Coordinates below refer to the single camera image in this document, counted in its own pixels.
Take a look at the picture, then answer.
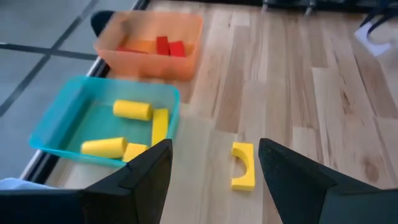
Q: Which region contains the red wooden block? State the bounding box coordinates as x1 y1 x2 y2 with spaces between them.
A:
155 35 170 57
169 40 187 58

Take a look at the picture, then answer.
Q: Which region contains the black rounded floor object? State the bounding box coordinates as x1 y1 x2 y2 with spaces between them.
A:
90 10 116 37

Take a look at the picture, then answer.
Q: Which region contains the yellow wooden cylinder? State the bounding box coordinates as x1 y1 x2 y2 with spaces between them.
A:
112 99 154 122
80 137 129 159

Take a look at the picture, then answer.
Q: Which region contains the yellow wooden plank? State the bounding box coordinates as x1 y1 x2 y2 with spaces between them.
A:
151 108 170 147

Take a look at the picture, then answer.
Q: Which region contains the small yellow block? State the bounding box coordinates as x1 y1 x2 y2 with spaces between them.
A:
122 142 149 164

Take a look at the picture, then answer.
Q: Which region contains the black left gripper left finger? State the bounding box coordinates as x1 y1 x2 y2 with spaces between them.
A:
0 138 174 224

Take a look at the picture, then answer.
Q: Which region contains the orange plastic bin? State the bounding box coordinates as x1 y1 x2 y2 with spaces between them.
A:
93 10 205 82

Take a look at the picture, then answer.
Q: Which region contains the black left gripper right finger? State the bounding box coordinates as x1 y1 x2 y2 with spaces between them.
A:
257 138 398 224

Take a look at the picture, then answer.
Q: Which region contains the teal plastic bin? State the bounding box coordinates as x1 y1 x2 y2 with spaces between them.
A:
29 75 182 169

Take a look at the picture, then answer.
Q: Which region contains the white paper sheet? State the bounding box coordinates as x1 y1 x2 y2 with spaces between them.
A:
354 21 393 58

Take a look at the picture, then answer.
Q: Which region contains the yellow arch block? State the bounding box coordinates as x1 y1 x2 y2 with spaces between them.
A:
230 141 256 192

